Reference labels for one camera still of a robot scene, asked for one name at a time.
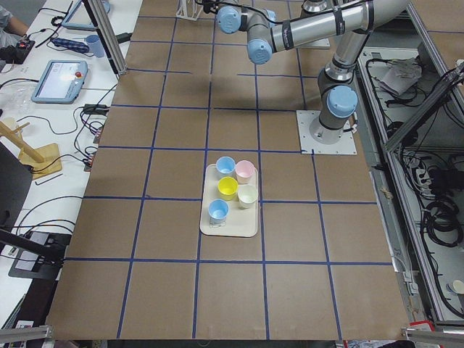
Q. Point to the white wire cup rack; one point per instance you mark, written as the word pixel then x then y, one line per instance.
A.
pixel 189 10

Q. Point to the light blue cup front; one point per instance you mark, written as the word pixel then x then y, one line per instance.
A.
pixel 218 211

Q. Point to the blue plaid folded umbrella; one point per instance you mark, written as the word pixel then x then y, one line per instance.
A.
pixel 75 46

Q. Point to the teach pendant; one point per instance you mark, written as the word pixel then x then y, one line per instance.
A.
pixel 60 82
pixel 78 19

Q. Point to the yellow plastic cup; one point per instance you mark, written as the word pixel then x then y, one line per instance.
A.
pixel 227 188

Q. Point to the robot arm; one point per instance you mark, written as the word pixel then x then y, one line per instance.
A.
pixel 331 35

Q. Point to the wooden cup stand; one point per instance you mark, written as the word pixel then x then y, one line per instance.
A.
pixel 43 160

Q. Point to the teach pendant far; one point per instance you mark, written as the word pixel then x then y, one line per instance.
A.
pixel 78 19

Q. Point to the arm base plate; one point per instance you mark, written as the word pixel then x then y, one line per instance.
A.
pixel 315 139

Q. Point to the teach pendant near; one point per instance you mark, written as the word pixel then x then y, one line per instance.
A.
pixel 60 82

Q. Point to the blue cup on desk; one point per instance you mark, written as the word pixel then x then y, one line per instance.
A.
pixel 95 45

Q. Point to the pink plastic cup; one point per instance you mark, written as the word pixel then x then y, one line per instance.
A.
pixel 244 170

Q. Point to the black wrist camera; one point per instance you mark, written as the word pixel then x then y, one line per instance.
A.
pixel 208 4

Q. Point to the cream plastic tray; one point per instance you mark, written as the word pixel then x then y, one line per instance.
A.
pixel 239 222

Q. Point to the blue plastic cup on tray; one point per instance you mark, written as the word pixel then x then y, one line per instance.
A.
pixel 225 166

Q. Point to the aluminium frame post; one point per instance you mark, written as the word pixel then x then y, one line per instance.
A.
pixel 100 21

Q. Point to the pale green plastic cup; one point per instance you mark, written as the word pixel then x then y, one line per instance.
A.
pixel 247 195

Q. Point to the black power adapter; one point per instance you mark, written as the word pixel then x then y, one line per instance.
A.
pixel 95 109

